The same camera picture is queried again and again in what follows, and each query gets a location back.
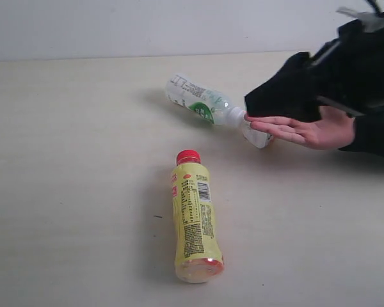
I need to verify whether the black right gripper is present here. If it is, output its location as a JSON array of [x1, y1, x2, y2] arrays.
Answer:
[[244, 12, 384, 122]]

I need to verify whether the white green label bottle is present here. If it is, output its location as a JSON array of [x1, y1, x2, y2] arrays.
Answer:
[[165, 74, 245, 128]]

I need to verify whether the yellow label red cap bottle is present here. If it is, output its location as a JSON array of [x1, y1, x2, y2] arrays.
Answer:
[[171, 149, 224, 283]]

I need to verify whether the black sleeved forearm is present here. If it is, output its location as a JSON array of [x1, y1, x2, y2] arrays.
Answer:
[[339, 107, 384, 158]]

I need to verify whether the clear bottle with barcode label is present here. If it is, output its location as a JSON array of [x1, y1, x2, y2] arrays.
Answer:
[[241, 120, 273, 149]]

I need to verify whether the open bare human hand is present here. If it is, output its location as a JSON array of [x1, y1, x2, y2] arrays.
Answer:
[[245, 106, 355, 150]]

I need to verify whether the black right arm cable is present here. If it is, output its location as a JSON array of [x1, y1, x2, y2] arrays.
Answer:
[[364, 0, 384, 20]]

